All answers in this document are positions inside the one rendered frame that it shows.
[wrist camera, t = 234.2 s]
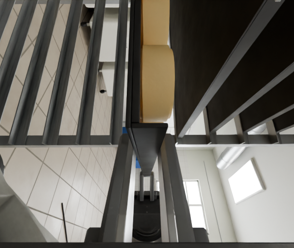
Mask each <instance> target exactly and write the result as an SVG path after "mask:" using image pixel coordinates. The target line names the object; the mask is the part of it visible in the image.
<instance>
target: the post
mask: <svg viewBox="0 0 294 248"><path fill-rule="evenodd" d="M109 136H110V135H91V136H90V145H78V144H76V143H75V139H76V135H60V136H59V141H58V145H44V144H42V143H41V140H42V135H28V137H27V141H26V145H25V146H14V145H11V144H8V143H7V141H8V137H9V135H0V148H78V147H118V145H110V143H109ZM248 136H249V140H250V145H239V142H238V137H237V134H218V135H217V140H218V145H207V142H206V135H185V140H186V145H176V147H294V134H280V137H281V141H282V144H273V145H271V143H270V139H269V135H268V134H249V135H248Z"/></svg>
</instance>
